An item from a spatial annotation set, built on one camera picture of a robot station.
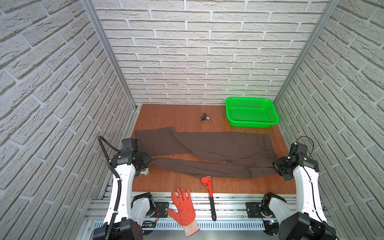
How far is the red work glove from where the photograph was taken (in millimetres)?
707

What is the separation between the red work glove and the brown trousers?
114 mm

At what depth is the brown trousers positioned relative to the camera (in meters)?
0.87
